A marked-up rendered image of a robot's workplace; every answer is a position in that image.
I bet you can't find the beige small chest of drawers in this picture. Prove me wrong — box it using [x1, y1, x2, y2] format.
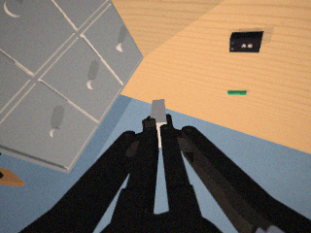
[0, 0, 144, 174]

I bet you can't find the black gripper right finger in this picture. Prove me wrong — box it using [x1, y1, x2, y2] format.
[158, 99, 311, 233]

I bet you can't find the green cylindrical battery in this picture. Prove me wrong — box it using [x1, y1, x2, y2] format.
[226, 90, 247, 95]

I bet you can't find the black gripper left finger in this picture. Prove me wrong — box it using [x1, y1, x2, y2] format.
[18, 99, 160, 233]

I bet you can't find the black 9v battery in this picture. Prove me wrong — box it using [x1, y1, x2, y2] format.
[228, 31, 263, 52]

